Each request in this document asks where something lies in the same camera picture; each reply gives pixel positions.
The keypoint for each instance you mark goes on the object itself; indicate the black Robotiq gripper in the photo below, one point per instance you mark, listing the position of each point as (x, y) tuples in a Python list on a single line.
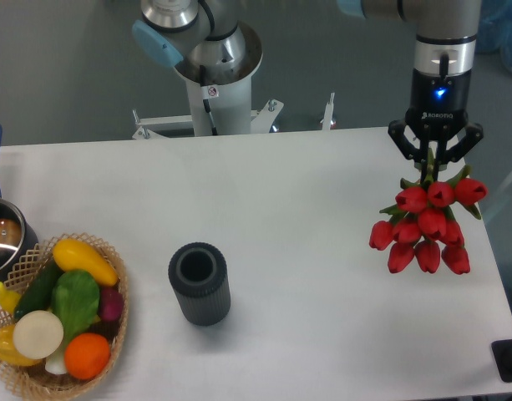
[(437, 112)]

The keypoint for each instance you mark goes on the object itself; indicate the red tulip bouquet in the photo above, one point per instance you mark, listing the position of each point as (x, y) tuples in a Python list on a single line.
[(421, 225)]

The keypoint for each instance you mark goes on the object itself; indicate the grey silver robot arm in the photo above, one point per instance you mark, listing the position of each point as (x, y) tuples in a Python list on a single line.
[(168, 31)]

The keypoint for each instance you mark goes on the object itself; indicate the dark grey ribbed vase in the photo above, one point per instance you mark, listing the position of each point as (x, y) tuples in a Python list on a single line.
[(198, 275)]

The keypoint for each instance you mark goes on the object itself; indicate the blue plastic bag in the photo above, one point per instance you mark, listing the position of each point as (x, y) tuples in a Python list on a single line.
[(495, 30)]

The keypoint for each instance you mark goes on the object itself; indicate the black device at table edge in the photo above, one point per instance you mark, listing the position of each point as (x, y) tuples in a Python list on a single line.
[(502, 351)]

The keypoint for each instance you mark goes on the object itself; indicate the purple red onion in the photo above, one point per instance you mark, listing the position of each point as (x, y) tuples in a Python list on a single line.
[(111, 305)]

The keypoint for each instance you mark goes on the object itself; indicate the yellow squash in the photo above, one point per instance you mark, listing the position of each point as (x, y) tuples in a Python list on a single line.
[(71, 254)]

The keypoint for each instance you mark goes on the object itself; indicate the green lettuce leaf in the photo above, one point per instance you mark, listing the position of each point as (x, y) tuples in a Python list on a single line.
[(75, 301)]

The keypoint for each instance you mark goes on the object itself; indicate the orange fruit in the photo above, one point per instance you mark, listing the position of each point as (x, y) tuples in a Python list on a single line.
[(86, 356)]

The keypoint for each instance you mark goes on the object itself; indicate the dark green cucumber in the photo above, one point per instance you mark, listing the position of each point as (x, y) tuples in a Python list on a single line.
[(39, 292)]

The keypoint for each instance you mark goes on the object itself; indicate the white round radish slice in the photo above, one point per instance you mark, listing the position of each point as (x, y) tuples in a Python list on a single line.
[(38, 334)]

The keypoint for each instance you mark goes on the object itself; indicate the woven wicker basket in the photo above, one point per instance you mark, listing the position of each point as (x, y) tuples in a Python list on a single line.
[(34, 383)]

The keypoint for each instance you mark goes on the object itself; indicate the yellow bell pepper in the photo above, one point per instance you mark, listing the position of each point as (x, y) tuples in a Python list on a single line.
[(9, 353)]

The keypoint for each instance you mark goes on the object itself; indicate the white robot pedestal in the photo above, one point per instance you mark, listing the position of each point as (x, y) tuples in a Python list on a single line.
[(218, 74)]

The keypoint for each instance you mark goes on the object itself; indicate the white metal base frame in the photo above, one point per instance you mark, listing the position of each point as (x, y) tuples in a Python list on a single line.
[(237, 122)]

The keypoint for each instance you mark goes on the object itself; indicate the blue handled saucepan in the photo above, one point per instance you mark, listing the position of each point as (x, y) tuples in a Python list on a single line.
[(16, 235)]

